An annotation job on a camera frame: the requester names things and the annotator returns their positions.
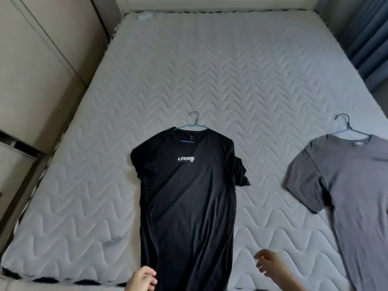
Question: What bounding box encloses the person's right hand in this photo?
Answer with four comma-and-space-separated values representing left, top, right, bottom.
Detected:
254, 249, 301, 291

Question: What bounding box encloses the person's left hand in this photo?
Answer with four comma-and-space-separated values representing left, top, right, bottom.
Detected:
123, 266, 158, 291

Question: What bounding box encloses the black Li-Ning t-shirt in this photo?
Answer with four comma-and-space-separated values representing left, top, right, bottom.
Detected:
130, 126, 251, 291

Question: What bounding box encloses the grey cat t-shirt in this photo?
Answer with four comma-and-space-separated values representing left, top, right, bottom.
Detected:
284, 133, 388, 291

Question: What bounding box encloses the blue wire hanger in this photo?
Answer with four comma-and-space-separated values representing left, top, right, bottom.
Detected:
332, 113, 372, 140
175, 111, 210, 143

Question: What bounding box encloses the grey quilted mattress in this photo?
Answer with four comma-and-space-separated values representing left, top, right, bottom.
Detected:
0, 10, 388, 291

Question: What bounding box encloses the blue curtain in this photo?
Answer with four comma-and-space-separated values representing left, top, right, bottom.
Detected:
336, 0, 388, 88

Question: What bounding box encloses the white sliding door glass strip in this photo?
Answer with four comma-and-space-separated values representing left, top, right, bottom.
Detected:
21, 0, 110, 85

